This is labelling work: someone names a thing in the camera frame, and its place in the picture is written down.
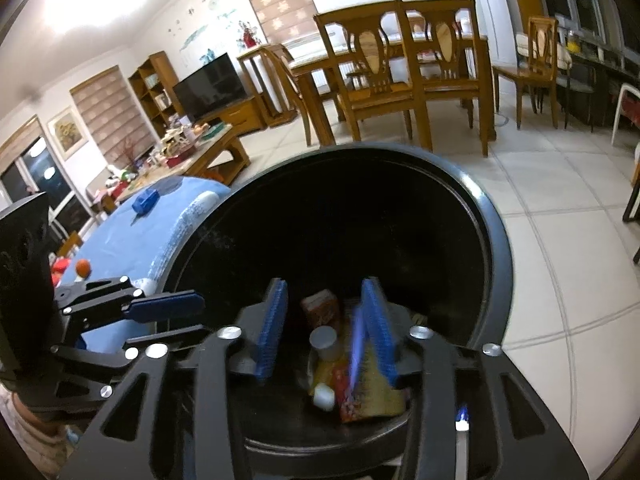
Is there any black flat television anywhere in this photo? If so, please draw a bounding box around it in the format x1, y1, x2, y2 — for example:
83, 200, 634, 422
174, 53, 248, 120

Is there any orange fruit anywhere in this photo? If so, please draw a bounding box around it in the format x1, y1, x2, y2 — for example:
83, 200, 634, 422
75, 259, 92, 280

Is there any wooden dining chair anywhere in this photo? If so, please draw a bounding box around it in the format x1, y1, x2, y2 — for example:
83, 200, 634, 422
314, 0, 433, 151
398, 0, 494, 156

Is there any white plastic chair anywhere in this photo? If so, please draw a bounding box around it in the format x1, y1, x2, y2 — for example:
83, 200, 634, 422
611, 84, 640, 145

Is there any red barcode carton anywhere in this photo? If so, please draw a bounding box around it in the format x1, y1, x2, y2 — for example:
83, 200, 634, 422
302, 289, 343, 333

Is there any white floor air conditioner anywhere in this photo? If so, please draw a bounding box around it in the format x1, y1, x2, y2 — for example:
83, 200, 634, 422
477, 0, 516, 65

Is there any far wooden chair by radiator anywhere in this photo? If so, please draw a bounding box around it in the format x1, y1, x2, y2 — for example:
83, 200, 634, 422
259, 43, 346, 148

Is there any wooden dining table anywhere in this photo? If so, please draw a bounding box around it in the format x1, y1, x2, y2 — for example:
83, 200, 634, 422
290, 36, 497, 156

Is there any blue plastic bag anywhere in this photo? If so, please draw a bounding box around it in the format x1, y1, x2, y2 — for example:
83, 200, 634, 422
131, 188, 160, 217

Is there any red cartoon milk carton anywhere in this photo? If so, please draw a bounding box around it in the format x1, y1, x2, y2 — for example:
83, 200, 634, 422
332, 363, 360, 424

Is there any wooden tv cabinet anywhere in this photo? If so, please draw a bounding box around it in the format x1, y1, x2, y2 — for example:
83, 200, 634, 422
196, 98, 267, 136

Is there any near wooden dining chair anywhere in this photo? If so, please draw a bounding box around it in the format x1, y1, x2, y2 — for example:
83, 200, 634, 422
314, 0, 433, 151

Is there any red tissue box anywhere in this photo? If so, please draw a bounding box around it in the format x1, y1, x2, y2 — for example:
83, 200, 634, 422
166, 145, 196, 168

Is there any wooden bookshelf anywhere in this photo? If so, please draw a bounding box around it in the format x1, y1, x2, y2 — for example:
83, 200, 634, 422
128, 51, 184, 138

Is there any small wooden side chair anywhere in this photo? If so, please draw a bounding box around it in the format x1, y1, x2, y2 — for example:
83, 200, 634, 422
492, 16, 559, 129

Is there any wooden plant stand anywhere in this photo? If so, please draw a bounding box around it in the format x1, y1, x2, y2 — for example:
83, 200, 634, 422
236, 44, 297, 127

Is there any black round trash bin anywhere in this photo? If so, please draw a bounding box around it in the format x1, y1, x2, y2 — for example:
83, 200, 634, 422
154, 141, 516, 470

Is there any framed sunflower picture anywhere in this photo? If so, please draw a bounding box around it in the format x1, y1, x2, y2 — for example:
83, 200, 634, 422
47, 106, 88, 160

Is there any tall green white carton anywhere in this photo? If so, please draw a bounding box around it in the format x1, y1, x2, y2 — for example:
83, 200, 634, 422
341, 342, 406, 420

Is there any wooden coffee table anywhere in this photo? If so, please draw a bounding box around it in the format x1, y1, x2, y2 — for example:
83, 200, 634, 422
116, 125, 250, 204

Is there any blue star tablecloth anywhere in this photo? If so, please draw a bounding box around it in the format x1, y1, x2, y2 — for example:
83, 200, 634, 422
56, 173, 232, 356

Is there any red pillow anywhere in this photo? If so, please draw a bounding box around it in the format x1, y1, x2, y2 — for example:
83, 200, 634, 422
51, 257, 72, 287

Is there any green gum canister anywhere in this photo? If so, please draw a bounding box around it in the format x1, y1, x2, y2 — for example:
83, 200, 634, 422
309, 325, 341, 362

